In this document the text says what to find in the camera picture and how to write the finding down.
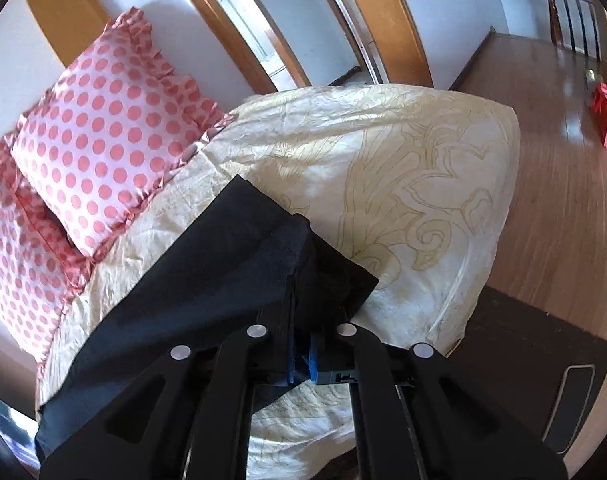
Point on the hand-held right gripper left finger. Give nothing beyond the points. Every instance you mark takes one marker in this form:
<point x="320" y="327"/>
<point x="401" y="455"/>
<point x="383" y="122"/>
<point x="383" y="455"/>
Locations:
<point x="292" y="363"/>

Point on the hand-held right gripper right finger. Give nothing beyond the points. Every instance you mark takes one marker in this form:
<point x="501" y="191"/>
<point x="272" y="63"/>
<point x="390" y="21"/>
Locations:
<point x="316" y="360"/>

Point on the black pants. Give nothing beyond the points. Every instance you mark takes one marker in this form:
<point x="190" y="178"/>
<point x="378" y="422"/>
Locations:
<point x="223" y="260"/>

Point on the cream patterned bed quilt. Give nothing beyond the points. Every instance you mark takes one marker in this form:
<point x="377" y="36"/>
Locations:
<point x="383" y="170"/>

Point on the pink polka dot pillow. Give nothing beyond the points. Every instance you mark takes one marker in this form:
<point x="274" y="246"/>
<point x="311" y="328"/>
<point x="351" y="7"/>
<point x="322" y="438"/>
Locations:
<point x="21" y="255"/>
<point x="103" y="130"/>

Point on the dark stair railing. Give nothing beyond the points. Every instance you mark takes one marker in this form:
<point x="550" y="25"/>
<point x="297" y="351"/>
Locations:
<point x="571" y="20"/>

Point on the wooden headboard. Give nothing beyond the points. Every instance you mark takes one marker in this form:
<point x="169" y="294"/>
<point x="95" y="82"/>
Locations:
<point x="58" y="7"/>

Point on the wooden door frame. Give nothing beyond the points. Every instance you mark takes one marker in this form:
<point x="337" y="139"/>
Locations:
<point x="303" y="15"/>

